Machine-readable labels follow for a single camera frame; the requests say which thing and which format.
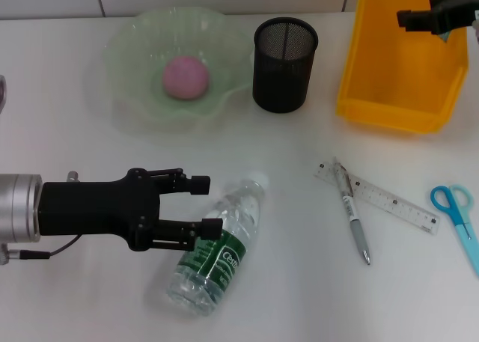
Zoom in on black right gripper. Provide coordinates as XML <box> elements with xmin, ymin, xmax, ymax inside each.
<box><xmin>396</xmin><ymin>0</ymin><xmax>479</xmax><ymax>36</ymax></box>

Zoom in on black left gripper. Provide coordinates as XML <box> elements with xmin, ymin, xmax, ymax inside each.
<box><xmin>39</xmin><ymin>167</ymin><xmax>225</xmax><ymax>252</ymax></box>

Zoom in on clear water bottle green label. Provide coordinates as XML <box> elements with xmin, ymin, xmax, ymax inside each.
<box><xmin>166</xmin><ymin>171</ymin><xmax>270</xmax><ymax>317</ymax></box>

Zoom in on pink peach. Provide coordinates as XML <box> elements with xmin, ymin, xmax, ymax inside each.
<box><xmin>162</xmin><ymin>55</ymin><xmax>210</xmax><ymax>101</ymax></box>

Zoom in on transparent plastic ruler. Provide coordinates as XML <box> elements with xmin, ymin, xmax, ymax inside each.
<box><xmin>313</xmin><ymin>161</ymin><xmax>441</xmax><ymax>236</ymax></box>

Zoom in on blue teal scissors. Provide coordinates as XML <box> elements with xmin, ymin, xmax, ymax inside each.
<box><xmin>429</xmin><ymin>183</ymin><xmax>479</xmax><ymax>279</ymax></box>

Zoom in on black mesh pen holder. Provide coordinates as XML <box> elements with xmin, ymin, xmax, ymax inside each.
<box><xmin>252</xmin><ymin>16</ymin><xmax>320</xmax><ymax>114</ymax></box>

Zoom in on clear grey ballpoint pen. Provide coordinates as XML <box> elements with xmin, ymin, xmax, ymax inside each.
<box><xmin>332</xmin><ymin>156</ymin><xmax>373</xmax><ymax>266</ymax></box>

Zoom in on green glass fruit plate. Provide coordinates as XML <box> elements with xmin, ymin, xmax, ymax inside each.
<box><xmin>103</xmin><ymin>5</ymin><xmax>255</xmax><ymax>119</ymax></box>

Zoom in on yellow plastic bin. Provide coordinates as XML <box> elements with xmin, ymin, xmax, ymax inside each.
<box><xmin>335</xmin><ymin>0</ymin><xmax>471</xmax><ymax>135</ymax></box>

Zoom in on left gripper connector cable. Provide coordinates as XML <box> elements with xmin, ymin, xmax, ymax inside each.
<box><xmin>0</xmin><ymin>233</ymin><xmax>82</xmax><ymax>265</ymax></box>

